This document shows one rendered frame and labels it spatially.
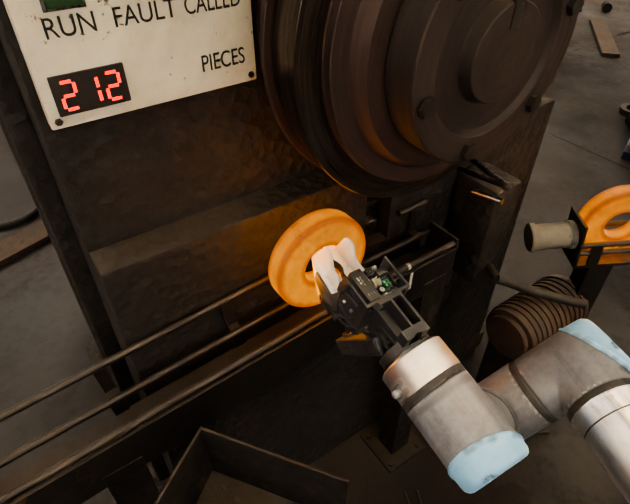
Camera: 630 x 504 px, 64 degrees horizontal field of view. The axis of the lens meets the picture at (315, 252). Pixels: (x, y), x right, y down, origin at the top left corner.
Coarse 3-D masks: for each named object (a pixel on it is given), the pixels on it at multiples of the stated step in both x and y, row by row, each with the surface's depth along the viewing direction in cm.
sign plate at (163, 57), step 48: (96, 0) 52; (144, 0) 54; (192, 0) 57; (240, 0) 60; (48, 48) 52; (96, 48) 54; (144, 48) 57; (192, 48) 60; (240, 48) 64; (48, 96) 54; (96, 96) 57; (144, 96) 60
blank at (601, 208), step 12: (612, 192) 98; (624, 192) 97; (588, 204) 101; (600, 204) 98; (612, 204) 98; (624, 204) 98; (588, 216) 100; (600, 216) 100; (612, 216) 100; (588, 228) 102; (600, 228) 101; (624, 228) 104; (588, 240) 104; (600, 240) 103; (612, 240) 103
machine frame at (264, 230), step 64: (0, 0) 49; (0, 64) 59; (256, 64) 68; (64, 128) 59; (128, 128) 63; (192, 128) 68; (256, 128) 74; (64, 192) 64; (128, 192) 68; (192, 192) 74; (256, 192) 81; (320, 192) 81; (448, 192) 103; (64, 256) 77; (128, 256) 69; (192, 256) 73; (256, 256) 81; (384, 256) 102; (128, 320) 73; (448, 320) 137; (128, 384) 100; (320, 384) 116; (384, 384) 136; (320, 448) 135
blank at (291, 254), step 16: (304, 224) 70; (320, 224) 70; (336, 224) 71; (352, 224) 73; (288, 240) 70; (304, 240) 69; (320, 240) 71; (336, 240) 73; (352, 240) 75; (272, 256) 71; (288, 256) 69; (304, 256) 71; (272, 272) 72; (288, 272) 71; (304, 272) 73; (288, 288) 73; (304, 288) 75; (304, 304) 77
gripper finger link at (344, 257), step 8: (344, 240) 70; (328, 248) 74; (336, 248) 73; (344, 248) 71; (352, 248) 70; (336, 256) 73; (344, 256) 72; (352, 256) 70; (336, 264) 73; (344, 264) 72; (352, 264) 71; (360, 264) 70; (344, 272) 71
